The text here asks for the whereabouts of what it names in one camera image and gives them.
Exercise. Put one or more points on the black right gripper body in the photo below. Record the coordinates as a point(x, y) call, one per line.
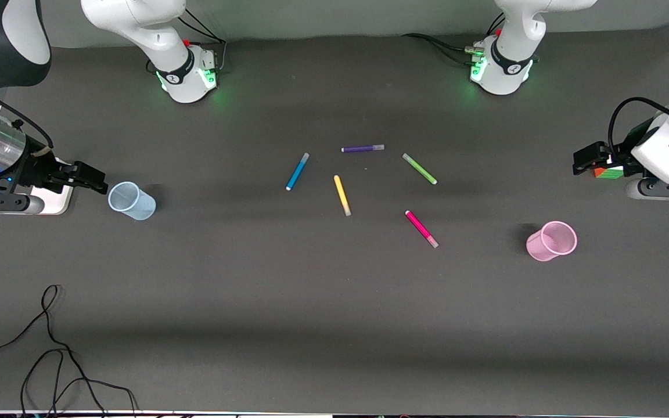
point(31, 169)

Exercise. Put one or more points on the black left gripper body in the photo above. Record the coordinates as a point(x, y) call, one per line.
point(618, 158)

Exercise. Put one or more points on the pink marker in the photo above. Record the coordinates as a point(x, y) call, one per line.
point(420, 228)

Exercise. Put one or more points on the blue marker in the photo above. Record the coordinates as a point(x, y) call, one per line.
point(297, 172)

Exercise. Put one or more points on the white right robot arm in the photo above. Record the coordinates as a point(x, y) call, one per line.
point(137, 23)

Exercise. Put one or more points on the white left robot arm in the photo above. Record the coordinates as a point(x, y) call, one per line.
point(514, 35)

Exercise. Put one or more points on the multicoloured puzzle cube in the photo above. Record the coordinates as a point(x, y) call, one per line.
point(610, 173)

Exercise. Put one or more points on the flat white box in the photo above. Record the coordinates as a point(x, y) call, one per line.
point(56, 203)

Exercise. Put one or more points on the translucent blue plastic cup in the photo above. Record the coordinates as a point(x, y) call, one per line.
point(137, 206)

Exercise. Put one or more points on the translucent pink plastic cup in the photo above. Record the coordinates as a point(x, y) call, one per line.
point(543, 247)

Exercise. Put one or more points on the green marker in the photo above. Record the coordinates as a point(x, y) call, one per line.
point(420, 169)

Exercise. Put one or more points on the purple marker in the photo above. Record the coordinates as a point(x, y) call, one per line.
point(362, 148)

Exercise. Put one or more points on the yellow marker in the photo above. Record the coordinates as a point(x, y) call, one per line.
point(342, 195)

